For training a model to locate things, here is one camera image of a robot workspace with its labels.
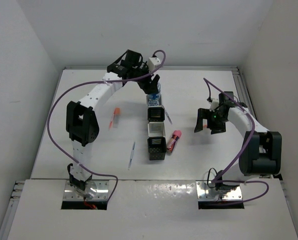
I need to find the purple cable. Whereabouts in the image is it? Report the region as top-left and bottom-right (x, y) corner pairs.
(203, 77), (270, 206)
(46, 49), (167, 204)

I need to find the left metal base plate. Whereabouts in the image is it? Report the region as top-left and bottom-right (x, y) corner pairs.
(63, 180), (109, 202)

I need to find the black slotted container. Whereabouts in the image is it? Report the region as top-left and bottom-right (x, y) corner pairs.
(147, 106), (165, 122)
(147, 136), (166, 161)

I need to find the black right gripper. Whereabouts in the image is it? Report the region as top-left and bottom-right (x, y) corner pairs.
(195, 108), (228, 135)

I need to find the metal base plate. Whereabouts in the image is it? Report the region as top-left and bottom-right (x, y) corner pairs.
(63, 180), (109, 202)
(196, 180), (243, 203)

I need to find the blue pen near containers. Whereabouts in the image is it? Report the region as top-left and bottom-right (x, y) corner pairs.
(165, 110), (172, 125)

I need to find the blue patterned round container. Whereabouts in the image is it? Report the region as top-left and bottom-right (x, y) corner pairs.
(148, 82), (161, 100)

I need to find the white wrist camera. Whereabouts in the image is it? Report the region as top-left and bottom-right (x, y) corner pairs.
(147, 57), (161, 73)
(207, 97), (220, 112)

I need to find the thin orange pen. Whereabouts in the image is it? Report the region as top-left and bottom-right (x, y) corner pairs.
(108, 112), (115, 129)

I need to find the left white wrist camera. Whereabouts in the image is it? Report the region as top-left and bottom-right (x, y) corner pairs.
(147, 57), (161, 73)

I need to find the white container under blue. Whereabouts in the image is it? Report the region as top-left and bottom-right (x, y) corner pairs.
(146, 95), (162, 108)

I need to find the black slotted container far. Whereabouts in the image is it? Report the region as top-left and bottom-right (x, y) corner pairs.
(147, 106), (165, 122)

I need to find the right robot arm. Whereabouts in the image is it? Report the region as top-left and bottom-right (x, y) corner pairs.
(194, 91), (282, 192)

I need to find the orange highlighter pen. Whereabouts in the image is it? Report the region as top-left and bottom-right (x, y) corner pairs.
(203, 118), (208, 129)

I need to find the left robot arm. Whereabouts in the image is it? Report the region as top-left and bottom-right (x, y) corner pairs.
(66, 49), (164, 192)

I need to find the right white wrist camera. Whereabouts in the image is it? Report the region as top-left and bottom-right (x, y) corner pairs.
(207, 97), (220, 112)

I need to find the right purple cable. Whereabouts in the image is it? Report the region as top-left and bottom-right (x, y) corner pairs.
(203, 77), (270, 206)

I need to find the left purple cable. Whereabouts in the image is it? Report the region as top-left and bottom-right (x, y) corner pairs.
(46, 49), (167, 204)

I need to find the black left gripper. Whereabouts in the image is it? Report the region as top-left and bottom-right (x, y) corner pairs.
(130, 61), (159, 94)

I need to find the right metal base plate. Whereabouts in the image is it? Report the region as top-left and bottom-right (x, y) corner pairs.
(196, 180), (243, 203)

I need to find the white slotted container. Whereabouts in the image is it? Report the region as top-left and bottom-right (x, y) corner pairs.
(148, 121), (166, 138)

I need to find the orange-capped clear tube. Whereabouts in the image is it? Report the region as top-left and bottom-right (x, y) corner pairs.
(112, 107), (121, 128)

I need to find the black slotted container near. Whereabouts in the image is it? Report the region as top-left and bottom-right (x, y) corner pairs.
(147, 136), (166, 161)

